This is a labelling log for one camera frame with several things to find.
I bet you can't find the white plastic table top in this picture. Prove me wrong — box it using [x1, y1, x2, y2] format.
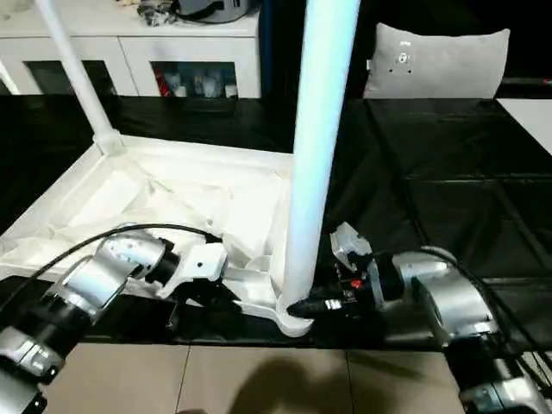
[0, 132, 317, 338]

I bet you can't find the white plastic table leg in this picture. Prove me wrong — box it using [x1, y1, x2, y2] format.
[281, 0, 362, 308]
[33, 0, 125, 157]

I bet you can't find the black work mat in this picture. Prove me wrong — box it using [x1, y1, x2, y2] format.
[0, 92, 552, 351]

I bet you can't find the small red bottle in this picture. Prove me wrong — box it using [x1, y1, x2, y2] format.
[156, 68, 173, 97]

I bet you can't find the grey printed cushion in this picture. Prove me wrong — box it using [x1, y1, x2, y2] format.
[361, 22, 511, 100]

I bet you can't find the flat white board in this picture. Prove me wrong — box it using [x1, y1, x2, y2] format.
[497, 97, 552, 157]

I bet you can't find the black box with gold label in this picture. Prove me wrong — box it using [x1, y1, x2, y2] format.
[260, 0, 381, 101]

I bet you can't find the white cabinet with glass doors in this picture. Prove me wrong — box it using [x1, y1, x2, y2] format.
[0, 0, 263, 99]

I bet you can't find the black rod red band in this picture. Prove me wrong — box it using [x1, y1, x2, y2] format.
[501, 76, 552, 86]

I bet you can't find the black tangled item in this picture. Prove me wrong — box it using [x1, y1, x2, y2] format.
[136, 2, 177, 28]

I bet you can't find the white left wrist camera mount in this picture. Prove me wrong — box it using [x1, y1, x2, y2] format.
[156, 242, 229, 299]

